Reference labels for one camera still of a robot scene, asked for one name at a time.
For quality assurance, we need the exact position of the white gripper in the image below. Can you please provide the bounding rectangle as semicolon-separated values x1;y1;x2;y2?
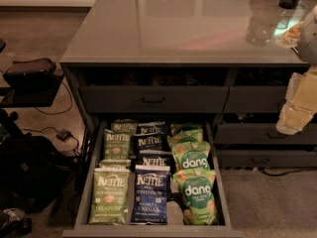
275;65;317;136

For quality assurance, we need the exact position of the blue kettle chip bag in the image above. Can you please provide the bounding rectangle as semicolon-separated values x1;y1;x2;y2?
137;121;165;134
131;165;169;224
134;133;164;153
138;154;173;167

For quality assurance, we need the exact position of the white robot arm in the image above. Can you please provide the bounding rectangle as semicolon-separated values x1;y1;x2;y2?
275;6;317;135

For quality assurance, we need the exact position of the grey top right drawer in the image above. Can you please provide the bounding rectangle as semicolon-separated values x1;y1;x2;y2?
223;86;286;113

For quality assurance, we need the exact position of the grey middle right drawer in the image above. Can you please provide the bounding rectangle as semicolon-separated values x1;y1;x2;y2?
214;123;317;145

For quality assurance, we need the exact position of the grey bottom right drawer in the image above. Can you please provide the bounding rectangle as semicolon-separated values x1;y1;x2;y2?
217;150;317;168

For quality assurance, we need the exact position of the green dang chip bag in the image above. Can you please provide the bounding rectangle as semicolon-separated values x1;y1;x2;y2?
173;169;218;225
171;141;211;171
167;129;203;147
170;123;201;135

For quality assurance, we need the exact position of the back green Dang chip bag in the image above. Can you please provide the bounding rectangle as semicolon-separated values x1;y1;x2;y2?
170;123;201;135

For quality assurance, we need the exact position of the front green Dang chip bag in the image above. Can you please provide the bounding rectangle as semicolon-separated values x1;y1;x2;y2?
173;169;218;225

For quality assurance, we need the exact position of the open grey middle drawer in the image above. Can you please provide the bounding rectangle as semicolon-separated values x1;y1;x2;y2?
62;120;244;238

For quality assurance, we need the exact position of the back green Kettle chip bag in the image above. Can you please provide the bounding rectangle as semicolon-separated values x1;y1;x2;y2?
111;119;138;134

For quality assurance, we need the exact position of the green kettle chip bag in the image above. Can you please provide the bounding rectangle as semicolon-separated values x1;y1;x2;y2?
99;160;131;170
111;119;138;134
89;167;130;225
104;130;131;160

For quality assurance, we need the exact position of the grey top left drawer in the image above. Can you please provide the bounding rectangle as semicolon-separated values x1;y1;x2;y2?
79;85;229;113

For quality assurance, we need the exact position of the front green Kettle chip bag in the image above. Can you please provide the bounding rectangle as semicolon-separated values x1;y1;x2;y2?
89;167;130;225

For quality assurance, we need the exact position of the black power adapter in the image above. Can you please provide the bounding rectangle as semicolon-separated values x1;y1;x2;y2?
56;129;71;142

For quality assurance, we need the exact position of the black backpack on floor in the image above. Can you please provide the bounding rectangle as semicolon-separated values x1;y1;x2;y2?
0;136;71;212

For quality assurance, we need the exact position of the shoe at bottom left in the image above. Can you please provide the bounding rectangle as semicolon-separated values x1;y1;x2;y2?
0;208;33;238

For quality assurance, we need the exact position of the black floor cable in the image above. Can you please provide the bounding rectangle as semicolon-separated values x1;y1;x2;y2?
20;74;87;157

